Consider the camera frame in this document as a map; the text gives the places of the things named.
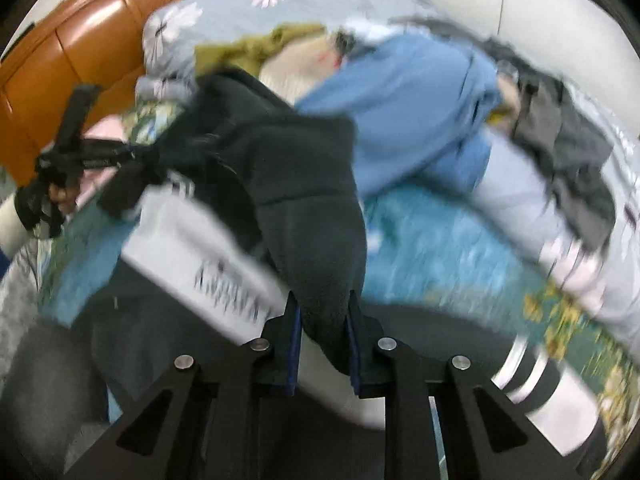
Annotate grey garment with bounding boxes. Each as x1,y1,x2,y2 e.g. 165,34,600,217
390,14,617,252

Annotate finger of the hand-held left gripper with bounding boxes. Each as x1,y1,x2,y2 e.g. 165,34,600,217
80,140,167,181

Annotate brown wooden headboard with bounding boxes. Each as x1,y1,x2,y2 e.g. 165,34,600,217
0,0,327,187

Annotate person's left forearm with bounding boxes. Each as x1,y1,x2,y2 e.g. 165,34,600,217
0,196,32,261

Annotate person's left hand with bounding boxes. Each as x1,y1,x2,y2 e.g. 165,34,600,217
47,180,82,217

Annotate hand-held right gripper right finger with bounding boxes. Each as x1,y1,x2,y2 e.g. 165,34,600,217
348,291,582,480

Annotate light blue floral quilt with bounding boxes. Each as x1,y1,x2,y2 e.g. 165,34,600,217
135,0,640,356

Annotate blue shirt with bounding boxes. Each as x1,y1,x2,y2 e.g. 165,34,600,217
294,34,502,202

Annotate teal floral blanket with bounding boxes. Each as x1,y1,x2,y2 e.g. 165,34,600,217
39,100,640,463

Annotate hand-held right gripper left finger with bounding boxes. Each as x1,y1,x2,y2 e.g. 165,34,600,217
64,294,302,480

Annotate olive green garment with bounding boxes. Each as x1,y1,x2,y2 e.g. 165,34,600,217
194,22,327,80

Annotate cream garment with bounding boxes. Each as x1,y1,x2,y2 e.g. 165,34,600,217
259,36,347,97

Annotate black white striped jacket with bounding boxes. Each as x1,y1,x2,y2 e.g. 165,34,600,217
75,170,608,467

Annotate pink cloth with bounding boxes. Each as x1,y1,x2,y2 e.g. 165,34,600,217
77,114,132,202

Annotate grey cloth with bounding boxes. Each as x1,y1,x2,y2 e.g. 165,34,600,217
0,247,112,463

